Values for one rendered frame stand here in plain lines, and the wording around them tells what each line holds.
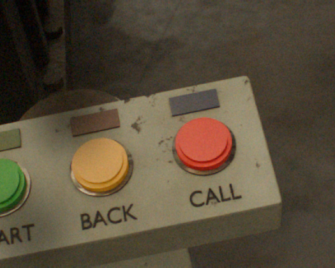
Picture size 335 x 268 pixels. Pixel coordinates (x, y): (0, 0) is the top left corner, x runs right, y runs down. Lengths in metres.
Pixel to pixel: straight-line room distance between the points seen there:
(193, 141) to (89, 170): 0.08
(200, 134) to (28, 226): 0.14
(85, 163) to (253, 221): 0.13
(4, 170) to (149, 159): 0.10
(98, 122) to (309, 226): 0.77
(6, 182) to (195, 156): 0.13
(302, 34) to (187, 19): 0.28
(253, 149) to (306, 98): 1.00
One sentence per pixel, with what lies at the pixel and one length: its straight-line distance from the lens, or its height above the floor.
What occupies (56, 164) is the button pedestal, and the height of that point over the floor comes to 0.60.
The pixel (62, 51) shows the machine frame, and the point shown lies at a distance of 1.68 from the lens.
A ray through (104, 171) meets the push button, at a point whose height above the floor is 0.61.
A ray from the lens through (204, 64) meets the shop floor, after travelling 1.66.
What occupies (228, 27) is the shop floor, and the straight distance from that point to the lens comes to 1.77.
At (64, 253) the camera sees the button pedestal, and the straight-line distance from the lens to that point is 0.54.
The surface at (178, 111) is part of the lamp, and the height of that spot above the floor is 0.61.
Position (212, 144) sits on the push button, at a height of 0.61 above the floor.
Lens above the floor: 0.96
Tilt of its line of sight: 40 degrees down
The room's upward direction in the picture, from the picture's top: 10 degrees counter-clockwise
